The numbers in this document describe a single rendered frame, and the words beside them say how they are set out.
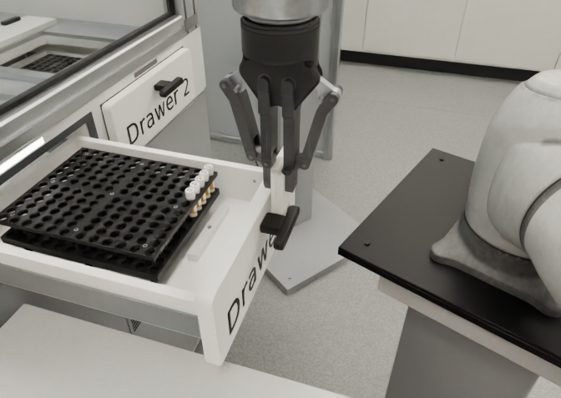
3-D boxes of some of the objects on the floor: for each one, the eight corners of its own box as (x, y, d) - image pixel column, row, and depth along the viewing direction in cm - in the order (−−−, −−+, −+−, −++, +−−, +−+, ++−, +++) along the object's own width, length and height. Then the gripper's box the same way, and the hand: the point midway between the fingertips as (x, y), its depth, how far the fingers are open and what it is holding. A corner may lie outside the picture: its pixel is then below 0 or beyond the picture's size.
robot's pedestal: (497, 463, 117) (633, 248, 72) (452, 582, 98) (601, 391, 53) (390, 394, 132) (447, 179, 86) (334, 486, 113) (370, 272, 67)
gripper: (356, 7, 44) (338, 202, 58) (230, -3, 47) (242, 183, 61) (341, 31, 38) (325, 240, 52) (199, 17, 41) (219, 219, 55)
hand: (280, 188), depth 55 cm, fingers closed
